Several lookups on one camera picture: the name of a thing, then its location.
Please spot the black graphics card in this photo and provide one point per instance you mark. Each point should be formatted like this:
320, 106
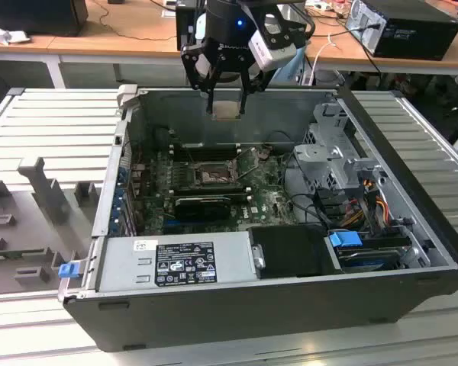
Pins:
202, 209

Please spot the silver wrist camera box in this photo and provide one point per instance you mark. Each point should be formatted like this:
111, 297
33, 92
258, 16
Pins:
271, 49

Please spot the green motherboard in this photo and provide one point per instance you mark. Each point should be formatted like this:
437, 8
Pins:
267, 213

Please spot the blue plastic case latch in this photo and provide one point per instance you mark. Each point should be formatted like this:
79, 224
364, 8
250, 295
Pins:
68, 270

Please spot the crumpled white paper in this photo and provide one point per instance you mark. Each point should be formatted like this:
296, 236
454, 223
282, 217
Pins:
7, 36

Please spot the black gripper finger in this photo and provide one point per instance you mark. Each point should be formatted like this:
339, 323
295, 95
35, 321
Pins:
211, 101
243, 103

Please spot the small black computer box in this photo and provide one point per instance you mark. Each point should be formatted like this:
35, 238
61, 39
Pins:
185, 30

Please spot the grey power supply unit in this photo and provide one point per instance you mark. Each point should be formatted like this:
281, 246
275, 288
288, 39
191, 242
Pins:
126, 267

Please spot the black desktop computer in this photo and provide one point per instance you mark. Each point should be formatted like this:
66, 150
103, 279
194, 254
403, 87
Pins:
416, 34

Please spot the grey parts rack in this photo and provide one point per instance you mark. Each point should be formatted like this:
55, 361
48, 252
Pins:
30, 213

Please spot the silver drive cage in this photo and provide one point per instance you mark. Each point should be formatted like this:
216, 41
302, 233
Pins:
320, 156

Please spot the CPU socket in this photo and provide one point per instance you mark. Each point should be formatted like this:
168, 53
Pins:
213, 174

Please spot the silver square CPU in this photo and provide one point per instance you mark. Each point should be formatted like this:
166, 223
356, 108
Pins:
226, 110

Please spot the black plastic air shroud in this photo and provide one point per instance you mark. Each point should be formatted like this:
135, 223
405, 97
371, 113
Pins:
290, 251

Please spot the blue expansion slot latches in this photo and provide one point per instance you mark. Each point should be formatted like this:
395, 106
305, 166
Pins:
119, 202

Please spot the black open PC case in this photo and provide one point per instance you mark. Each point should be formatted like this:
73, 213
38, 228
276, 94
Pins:
252, 316

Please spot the pale blue teach pendant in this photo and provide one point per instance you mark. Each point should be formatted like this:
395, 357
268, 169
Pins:
299, 65

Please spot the hard disk in blue carrier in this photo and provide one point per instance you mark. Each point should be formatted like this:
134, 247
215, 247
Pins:
345, 244

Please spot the large black box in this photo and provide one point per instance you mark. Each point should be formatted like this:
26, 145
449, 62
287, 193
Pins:
34, 15

